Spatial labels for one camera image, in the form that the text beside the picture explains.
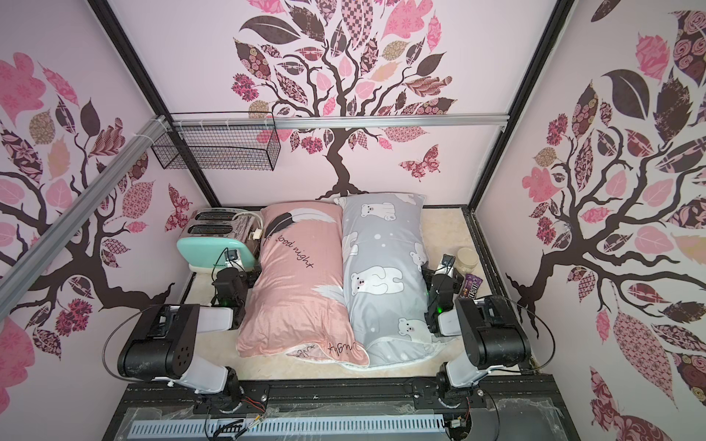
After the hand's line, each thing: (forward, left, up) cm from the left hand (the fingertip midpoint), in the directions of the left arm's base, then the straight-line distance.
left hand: (246, 267), depth 94 cm
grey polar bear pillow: (-9, -48, +9) cm, 49 cm away
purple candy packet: (-6, -79, -5) cm, 79 cm away
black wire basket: (+35, +6, +28) cm, 45 cm away
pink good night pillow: (-18, -22, +8) cm, 29 cm away
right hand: (-1, -68, +3) cm, 68 cm away
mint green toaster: (+4, +9, +10) cm, 14 cm away
